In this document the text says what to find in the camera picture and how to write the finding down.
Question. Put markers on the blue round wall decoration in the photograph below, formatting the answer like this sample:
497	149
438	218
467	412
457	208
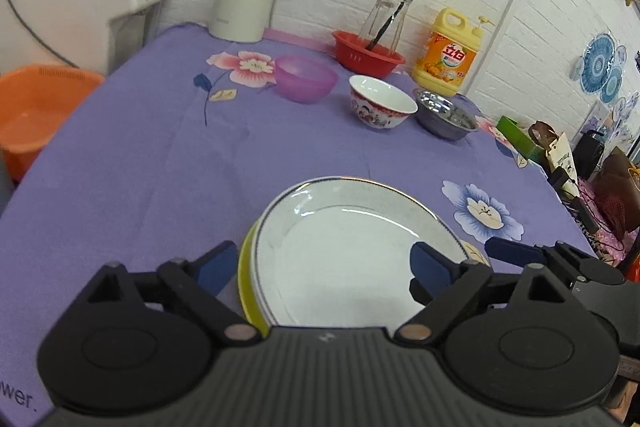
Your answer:
600	68

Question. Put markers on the red plastic basket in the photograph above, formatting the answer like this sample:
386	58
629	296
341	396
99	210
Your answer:
351	53

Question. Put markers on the clear glass carafe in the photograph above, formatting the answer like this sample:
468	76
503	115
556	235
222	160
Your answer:
377	17

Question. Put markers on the white blue-rimmed plate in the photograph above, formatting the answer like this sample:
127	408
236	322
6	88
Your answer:
335	252

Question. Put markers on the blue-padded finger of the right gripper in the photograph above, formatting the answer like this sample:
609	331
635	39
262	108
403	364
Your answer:
516	253

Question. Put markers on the yellow dish soap bottle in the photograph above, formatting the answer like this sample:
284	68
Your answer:
449	52

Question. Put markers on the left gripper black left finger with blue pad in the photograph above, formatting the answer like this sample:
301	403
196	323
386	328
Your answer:
190	290

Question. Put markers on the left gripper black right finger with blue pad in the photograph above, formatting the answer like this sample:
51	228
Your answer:
449	292

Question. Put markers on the orange plastic basin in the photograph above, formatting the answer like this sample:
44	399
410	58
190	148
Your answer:
35	101

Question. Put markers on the purple plastic bowl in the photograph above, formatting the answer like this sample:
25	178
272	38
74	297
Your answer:
302	80

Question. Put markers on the white paper bag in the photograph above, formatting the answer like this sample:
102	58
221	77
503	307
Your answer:
559	162

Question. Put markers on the black bag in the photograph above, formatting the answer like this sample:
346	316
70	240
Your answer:
588	152

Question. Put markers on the purple floral tablecloth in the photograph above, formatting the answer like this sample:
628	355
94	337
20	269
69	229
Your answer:
147	170

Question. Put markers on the yellow plastic plate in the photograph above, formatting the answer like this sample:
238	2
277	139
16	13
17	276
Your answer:
247	286

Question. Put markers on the stainless steel bowl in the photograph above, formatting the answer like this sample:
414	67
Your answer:
442	117

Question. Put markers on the red patterned ceramic bowl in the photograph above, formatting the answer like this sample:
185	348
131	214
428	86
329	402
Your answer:
378	104

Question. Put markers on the green box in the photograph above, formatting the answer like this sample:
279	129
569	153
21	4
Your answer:
521	141

